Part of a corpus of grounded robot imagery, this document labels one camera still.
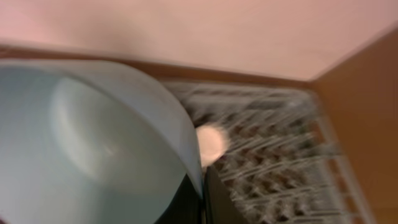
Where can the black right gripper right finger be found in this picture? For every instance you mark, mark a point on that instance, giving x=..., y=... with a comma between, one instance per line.
x=219, y=208

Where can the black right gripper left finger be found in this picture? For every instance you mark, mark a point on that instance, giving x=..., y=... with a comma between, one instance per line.
x=185, y=207

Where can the small pale green cup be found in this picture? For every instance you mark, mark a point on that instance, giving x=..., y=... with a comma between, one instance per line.
x=213, y=142

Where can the light blue bowl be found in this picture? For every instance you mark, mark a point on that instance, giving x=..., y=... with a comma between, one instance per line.
x=91, y=142

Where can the grey dishwasher rack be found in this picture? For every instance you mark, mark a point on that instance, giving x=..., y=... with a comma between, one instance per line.
x=282, y=165

